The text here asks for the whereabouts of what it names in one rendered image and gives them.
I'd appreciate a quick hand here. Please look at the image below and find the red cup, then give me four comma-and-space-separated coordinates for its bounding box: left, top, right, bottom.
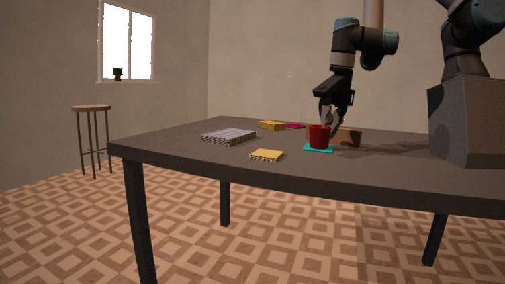
309, 125, 332, 150

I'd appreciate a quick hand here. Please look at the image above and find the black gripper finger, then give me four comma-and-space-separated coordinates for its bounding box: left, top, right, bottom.
318, 98, 333, 128
330, 99, 348, 139

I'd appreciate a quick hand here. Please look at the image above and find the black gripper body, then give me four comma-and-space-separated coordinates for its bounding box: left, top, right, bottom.
322, 66, 355, 107

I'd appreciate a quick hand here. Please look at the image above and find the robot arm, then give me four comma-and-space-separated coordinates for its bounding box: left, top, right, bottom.
312, 0, 505, 99

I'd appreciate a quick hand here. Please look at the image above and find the dark red flat square pad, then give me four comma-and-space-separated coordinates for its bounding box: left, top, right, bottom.
285, 123, 306, 129

